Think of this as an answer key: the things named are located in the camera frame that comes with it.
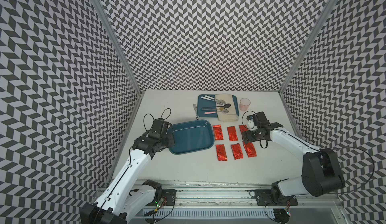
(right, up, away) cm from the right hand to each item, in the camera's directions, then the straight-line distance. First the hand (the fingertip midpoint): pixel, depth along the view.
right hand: (251, 138), depth 89 cm
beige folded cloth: (-9, +13, +15) cm, 21 cm away
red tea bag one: (-19, +2, +7) cm, 20 cm away
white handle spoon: (-25, +25, +31) cm, 47 cm away
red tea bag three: (-9, -7, -2) cm, 12 cm away
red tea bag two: (-9, 0, +7) cm, 11 cm away
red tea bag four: (-2, +5, +8) cm, 9 cm away
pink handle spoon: (-13, +15, +19) cm, 28 cm away
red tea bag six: (-18, -8, -2) cm, 20 cm away
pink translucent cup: (0, +21, +15) cm, 25 cm away
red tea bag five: (-1, -6, 0) cm, 6 cm away
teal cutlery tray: (-26, +20, +20) cm, 38 cm away
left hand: (-46, +1, -11) cm, 48 cm away
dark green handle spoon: (-12, +19, +17) cm, 28 cm away
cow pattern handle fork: (-34, +18, +22) cm, 45 cm away
